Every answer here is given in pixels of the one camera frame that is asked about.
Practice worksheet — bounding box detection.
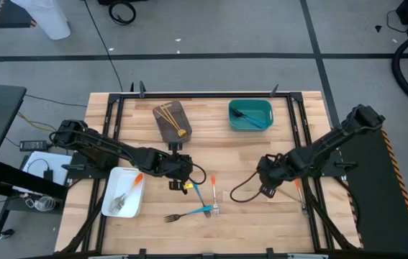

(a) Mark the gold fork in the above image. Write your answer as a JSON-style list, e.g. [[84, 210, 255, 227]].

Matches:
[[159, 104, 187, 139], [163, 103, 187, 139], [154, 107, 187, 139]]

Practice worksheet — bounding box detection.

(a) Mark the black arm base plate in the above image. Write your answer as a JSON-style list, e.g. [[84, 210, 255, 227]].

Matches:
[[62, 154, 119, 181], [295, 149, 360, 178]]

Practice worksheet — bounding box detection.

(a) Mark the black caster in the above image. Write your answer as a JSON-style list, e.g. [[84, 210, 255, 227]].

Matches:
[[0, 227, 16, 241]]

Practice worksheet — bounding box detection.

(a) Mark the black floor cable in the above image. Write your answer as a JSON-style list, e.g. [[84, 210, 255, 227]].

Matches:
[[82, 0, 124, 93]]

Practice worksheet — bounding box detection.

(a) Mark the black looped gripper cable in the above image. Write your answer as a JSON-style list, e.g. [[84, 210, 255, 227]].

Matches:
[[230, 170, 264, 204], [185, 161, 207, 186]]

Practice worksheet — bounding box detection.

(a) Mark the coiled black cable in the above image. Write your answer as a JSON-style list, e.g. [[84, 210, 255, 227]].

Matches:
[[107, 0, 137, 27]]

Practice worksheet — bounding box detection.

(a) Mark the yellow floor cable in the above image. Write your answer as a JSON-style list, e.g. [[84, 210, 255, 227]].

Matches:
[[15, 110, 59, 134]]

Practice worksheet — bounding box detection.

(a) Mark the black hazard-striped floor mat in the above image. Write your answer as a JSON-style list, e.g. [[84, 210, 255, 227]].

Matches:
[[338, 125, 408, 255], [0, 0, 38, 29]]

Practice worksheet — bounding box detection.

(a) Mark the black desk base frame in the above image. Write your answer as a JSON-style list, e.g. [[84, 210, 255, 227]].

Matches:
[[0, 160, 68, 242]]

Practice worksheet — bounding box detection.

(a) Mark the clear grey plastic bin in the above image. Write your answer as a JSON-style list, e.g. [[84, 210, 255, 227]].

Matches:
[[152, 100, 194, 149]]

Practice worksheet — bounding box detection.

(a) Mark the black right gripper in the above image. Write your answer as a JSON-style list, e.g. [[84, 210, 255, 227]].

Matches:
[[256, 153, 291, 199]]

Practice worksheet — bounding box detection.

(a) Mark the black power brick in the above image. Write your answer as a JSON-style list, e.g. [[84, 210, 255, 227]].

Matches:
[[19, 140, 48, 153]]

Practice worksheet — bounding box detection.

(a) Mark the white lined trash bin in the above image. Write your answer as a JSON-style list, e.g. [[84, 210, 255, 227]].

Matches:
[[10, 0, 72, 41]]

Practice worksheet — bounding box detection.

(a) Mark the black fork blue handle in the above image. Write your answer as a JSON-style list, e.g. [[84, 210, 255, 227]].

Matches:
[[163, 205, 212, 224], [230, 106, 268, 130]]

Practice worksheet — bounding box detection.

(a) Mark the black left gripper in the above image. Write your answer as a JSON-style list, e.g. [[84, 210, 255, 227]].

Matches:
[[145, 141, 195, 195]]

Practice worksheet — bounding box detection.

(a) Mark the white plastic bin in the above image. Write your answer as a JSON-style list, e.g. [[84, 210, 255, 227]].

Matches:
[[101, 166, 147, 219]]

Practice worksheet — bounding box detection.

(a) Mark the silver fork blue handle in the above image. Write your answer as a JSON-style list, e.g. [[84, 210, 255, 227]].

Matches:
[[191, 183, 212, 219]]

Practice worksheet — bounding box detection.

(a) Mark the teal plastic bin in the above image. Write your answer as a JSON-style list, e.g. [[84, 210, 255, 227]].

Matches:
[[227, 99, 275, 132]]

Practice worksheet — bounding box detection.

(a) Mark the black aluminium table frame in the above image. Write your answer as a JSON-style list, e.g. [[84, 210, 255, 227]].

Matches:
[[55, 91, 365, 259]]

